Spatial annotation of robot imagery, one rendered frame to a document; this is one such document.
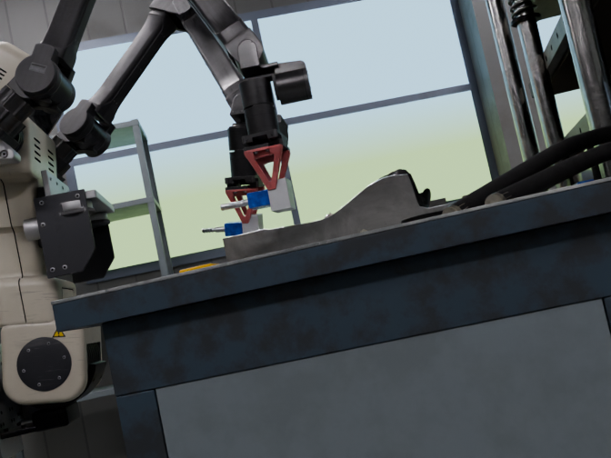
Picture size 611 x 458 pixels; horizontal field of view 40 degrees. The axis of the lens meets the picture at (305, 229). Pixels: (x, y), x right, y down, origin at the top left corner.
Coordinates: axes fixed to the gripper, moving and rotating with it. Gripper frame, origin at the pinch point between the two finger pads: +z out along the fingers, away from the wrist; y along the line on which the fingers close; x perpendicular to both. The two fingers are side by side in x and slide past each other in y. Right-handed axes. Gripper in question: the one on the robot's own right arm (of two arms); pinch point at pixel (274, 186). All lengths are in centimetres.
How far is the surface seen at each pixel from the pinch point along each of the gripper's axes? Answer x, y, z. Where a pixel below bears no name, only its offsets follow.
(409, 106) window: -25, 312, -73
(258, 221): 9.6, 26.6, 2.7
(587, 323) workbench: -41, -50, 30
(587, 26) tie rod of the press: -63, 22, -21
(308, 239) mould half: -2.8, 10.1, 9.8
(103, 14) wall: 125, 276, -151
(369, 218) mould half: -14.9, 10.2, 8.2
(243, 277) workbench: -4, -52, 17
